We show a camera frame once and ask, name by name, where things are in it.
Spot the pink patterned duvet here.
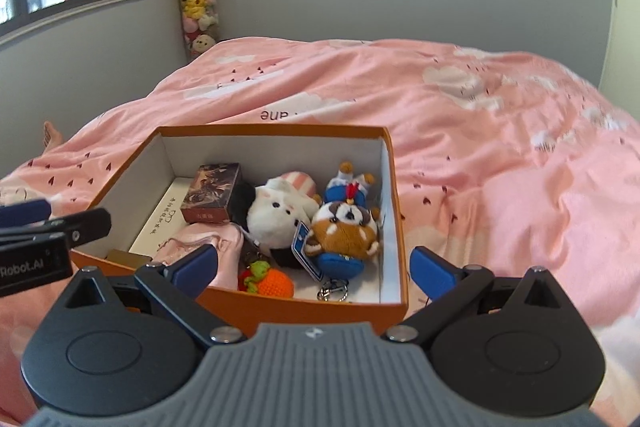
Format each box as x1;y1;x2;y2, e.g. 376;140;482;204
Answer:
1;38;639;426

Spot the orange cardboard box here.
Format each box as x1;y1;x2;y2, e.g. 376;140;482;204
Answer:
73;124;408;334

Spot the person's foot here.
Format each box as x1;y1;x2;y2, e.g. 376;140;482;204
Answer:
42;121;64;153

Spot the white black plush toy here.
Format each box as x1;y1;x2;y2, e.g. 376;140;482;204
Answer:
243;171;321;270

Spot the dark card box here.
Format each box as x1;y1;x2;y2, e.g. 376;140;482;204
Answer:
180;162;242;223

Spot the pink mini backpack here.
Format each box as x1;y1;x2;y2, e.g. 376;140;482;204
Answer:
154;221;246;292

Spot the brown raccoon plush keychain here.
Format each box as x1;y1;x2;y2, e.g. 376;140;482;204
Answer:
292;161;382;301

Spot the orange crochet fruit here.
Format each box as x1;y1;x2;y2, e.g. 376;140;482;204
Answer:
238;260;295;298

